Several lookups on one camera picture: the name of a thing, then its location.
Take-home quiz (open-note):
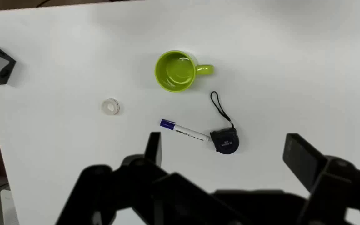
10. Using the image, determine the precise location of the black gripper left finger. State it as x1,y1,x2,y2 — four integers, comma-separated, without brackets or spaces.
54,131,248,225

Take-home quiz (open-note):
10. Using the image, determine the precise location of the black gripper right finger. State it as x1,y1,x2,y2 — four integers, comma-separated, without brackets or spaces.
282,132,360,225

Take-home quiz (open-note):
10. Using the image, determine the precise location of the black tape measure with strap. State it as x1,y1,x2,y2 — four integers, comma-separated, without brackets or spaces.
209,90,242,155

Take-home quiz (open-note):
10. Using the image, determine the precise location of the clear tape roll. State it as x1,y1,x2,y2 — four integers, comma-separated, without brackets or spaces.
100,97,122,116

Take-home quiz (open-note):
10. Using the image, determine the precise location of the yellow green mug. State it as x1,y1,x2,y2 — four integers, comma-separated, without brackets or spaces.
154,49,215,91

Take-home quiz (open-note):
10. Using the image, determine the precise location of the blue capped white marker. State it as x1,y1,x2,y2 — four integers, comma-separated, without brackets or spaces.
159,117,212,142

